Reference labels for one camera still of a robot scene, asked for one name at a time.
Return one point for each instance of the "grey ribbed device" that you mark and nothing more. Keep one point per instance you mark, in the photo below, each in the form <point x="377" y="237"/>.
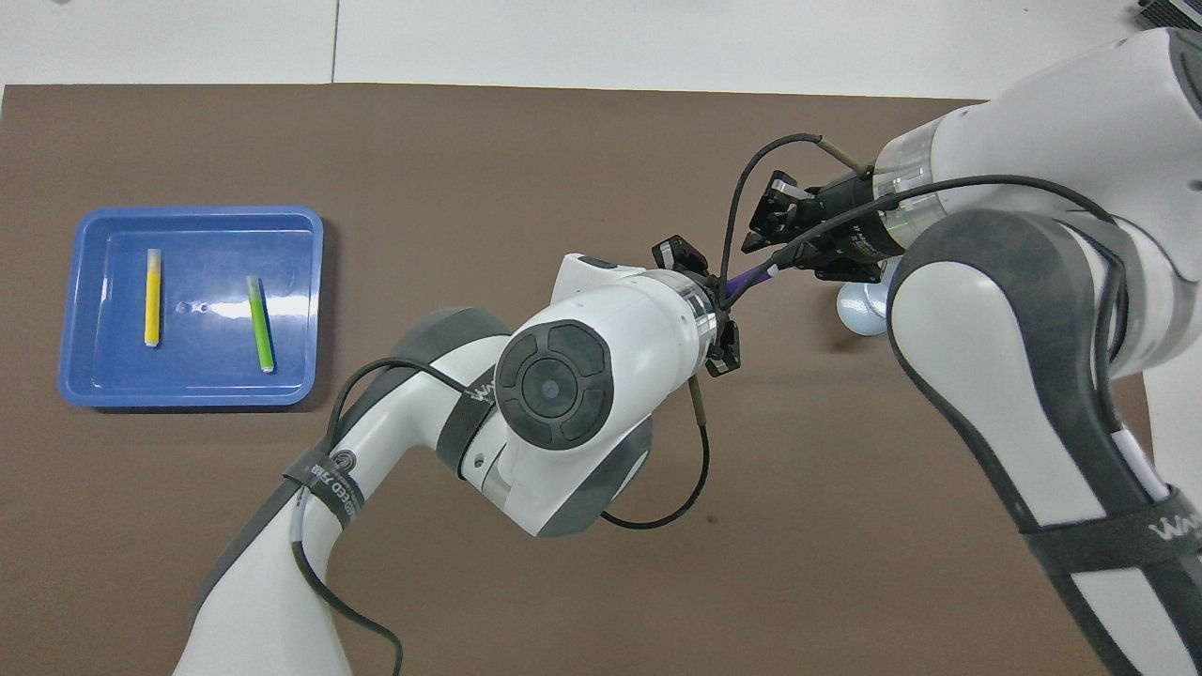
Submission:
<point x="1174" y="11"/>

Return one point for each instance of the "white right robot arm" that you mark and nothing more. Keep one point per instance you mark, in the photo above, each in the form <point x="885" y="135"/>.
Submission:
<point x="1014" y="376"/>

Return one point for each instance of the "green pen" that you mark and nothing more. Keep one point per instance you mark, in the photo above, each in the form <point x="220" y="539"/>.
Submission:
<point x="260" y="324"/>

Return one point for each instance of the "brown table mat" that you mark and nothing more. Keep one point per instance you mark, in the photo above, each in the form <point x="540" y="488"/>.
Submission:
<point x="470" y="150"/>

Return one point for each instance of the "clear plastic cup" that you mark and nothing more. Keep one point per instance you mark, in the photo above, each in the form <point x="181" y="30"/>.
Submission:
<point x="864" y="314"/>

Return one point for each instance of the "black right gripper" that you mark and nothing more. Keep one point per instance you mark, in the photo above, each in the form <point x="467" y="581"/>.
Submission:
<point x="850" y="230"/>

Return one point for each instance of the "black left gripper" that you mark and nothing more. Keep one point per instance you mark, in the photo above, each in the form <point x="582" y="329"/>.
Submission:
<point x="718" y="319"/>

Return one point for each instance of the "yellow pen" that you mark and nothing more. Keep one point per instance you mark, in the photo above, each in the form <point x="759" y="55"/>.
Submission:
<point x="152" y="300"/>

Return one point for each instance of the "purple pen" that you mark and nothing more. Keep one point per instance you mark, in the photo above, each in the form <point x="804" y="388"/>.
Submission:
<point x="751" y="277"/>

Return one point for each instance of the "blue plastic tray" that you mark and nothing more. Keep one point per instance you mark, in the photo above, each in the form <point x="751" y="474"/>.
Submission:
<point x="207" y="376"/>

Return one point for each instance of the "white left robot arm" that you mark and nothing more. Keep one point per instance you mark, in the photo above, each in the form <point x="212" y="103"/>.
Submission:
<point x="601" y="357"/>

